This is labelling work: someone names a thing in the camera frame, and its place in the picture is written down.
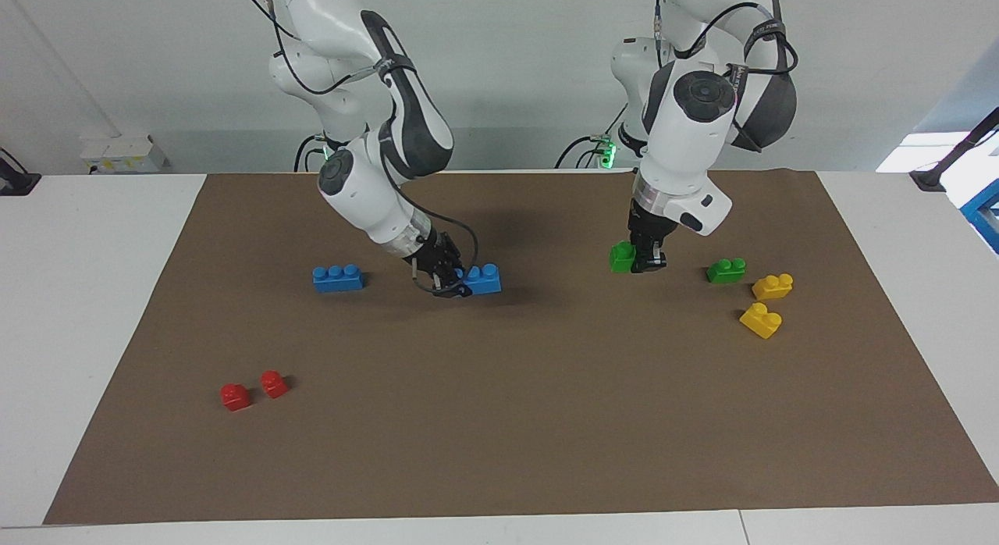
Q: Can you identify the blue three-stud toy brick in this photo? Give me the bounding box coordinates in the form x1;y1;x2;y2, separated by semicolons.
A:
312;264;365;294
455;262;503;296

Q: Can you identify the yellow two-stud toy brick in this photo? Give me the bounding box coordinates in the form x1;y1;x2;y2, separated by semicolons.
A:
738;302;784;340
752;273;795;301

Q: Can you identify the brown table mat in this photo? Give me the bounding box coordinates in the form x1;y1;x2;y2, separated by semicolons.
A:
43;169;999;525

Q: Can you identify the black table clamp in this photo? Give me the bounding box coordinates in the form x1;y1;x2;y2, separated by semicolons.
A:
0;148;41;196

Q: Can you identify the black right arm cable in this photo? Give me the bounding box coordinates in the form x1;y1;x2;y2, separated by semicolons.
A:
238;0;478;297

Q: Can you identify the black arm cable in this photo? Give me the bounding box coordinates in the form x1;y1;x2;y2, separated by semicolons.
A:
654;0;800;151
238;0;478;297

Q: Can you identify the black left base cable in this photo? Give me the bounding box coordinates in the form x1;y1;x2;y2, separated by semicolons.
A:
555;104;629;169

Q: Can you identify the black base cable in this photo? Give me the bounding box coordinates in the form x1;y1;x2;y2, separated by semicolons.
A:
293;135;329;173
555;104;629;169

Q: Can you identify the black right base cable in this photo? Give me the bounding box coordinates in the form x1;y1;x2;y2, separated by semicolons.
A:
293;135;329;173

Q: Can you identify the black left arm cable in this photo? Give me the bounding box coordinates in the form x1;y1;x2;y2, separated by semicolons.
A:
654;0;800;151

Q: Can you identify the black camera stand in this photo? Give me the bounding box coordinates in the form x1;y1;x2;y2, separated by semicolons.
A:
909;108;999;193

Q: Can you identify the white wall socket box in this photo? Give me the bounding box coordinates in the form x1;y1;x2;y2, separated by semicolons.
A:
80;135;169;173

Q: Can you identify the blue metal frame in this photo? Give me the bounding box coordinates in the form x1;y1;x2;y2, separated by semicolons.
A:
960;178;999;255

